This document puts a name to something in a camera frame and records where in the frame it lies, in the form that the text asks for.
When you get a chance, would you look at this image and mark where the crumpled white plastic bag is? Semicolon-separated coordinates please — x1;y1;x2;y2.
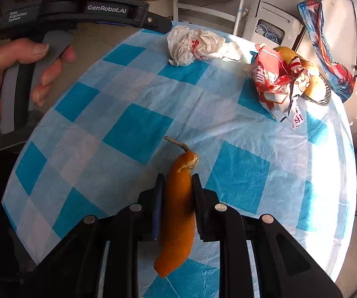
167;26;243;67

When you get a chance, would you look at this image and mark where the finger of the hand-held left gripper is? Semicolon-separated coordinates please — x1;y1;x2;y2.
146;12;173;34

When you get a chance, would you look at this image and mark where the yellow mango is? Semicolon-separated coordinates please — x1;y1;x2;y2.
303;62;328;98
273;46;300;63

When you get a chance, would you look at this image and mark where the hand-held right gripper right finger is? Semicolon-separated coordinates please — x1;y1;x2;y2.
191;174;343;298

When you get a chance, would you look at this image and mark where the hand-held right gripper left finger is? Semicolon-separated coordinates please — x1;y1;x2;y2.
20;174;166;298

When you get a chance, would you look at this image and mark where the white floor appliance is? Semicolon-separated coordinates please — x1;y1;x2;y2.
253;1;305;48

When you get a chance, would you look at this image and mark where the person's left hand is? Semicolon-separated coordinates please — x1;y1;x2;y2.
0;37;77;130

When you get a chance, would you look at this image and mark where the blue and red hanging banner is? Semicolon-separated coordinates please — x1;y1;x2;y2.
297;0;357;103

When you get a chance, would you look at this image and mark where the red and white snack wrapper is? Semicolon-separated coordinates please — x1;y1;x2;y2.
251;45;312;131

